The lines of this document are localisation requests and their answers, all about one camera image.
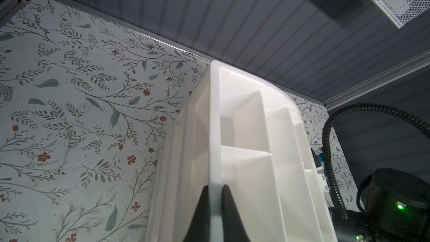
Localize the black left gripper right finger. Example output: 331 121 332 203
221 185 250 242

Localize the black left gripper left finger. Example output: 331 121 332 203
183 186 211 242

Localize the black right camera cable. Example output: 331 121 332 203
321 103 430 221

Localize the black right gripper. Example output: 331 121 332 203
330 168 430 242

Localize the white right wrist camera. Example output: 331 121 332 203
311 149 329 193

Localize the white desk drawer organizer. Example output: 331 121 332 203
146 60 337 242

